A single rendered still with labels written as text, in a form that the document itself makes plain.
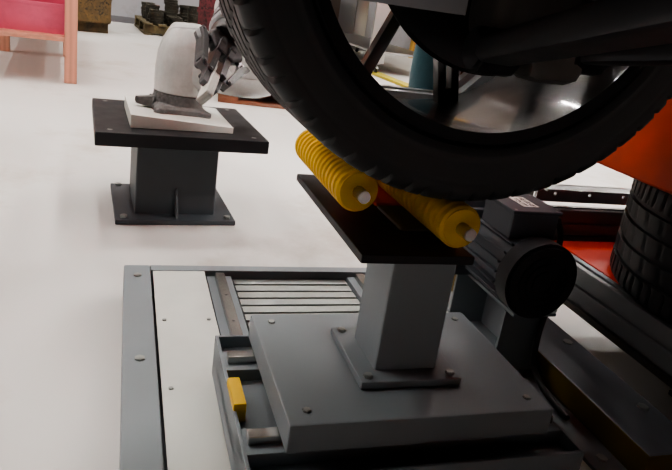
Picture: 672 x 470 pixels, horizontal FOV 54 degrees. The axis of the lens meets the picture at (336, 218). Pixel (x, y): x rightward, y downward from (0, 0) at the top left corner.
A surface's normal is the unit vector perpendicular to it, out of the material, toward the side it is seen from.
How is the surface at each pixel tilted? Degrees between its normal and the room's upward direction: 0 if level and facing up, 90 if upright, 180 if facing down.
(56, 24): 90
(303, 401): 0
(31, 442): 0
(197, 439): 0
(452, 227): 90
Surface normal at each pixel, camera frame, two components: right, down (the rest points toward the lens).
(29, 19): 0.32, 0.35
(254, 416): 0.14, -0.94
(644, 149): -0.95, -0.04
